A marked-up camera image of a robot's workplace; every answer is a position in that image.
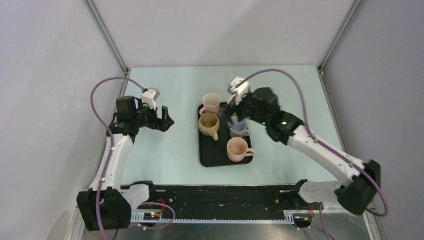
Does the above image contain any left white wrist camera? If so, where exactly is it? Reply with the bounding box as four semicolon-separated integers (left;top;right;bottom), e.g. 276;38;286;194
141;87;160;110

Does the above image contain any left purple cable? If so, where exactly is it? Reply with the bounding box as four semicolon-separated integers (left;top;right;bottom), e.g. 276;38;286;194
90;76;176;240

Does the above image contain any black rectangular tray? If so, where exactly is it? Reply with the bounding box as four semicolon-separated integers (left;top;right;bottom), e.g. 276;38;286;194
198;115;254;168

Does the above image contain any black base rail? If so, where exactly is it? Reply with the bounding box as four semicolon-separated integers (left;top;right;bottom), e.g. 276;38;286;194
138;184;320;222

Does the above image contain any clear glass mug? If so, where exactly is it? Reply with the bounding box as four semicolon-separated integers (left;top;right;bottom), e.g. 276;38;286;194
229;116;251;138

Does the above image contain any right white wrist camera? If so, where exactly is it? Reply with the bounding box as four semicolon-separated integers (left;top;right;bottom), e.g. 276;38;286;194
227;76;250;105

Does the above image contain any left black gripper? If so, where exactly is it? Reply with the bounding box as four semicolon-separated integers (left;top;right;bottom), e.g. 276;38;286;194
132;99;174;132

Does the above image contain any orange translucent cup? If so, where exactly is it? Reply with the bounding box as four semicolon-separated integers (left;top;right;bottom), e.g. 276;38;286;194
226;137;257;163

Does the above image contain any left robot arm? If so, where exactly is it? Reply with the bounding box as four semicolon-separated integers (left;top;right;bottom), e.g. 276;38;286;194
76;96;175;231

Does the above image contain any pink mug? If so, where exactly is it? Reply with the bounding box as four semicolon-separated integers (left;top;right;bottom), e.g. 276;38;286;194
198;92;221;115

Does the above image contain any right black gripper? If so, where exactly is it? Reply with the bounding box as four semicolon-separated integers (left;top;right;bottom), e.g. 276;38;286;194
218;90;268;128

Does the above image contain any aluminium frame rail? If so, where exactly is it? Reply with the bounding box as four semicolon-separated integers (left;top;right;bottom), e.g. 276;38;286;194
75;188;377;225

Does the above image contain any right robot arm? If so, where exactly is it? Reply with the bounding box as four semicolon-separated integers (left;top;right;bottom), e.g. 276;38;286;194
224;87;381;215

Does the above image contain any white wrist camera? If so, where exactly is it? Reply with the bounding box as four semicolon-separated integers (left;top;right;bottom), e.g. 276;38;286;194
227;76;250;105
141;87;160;110

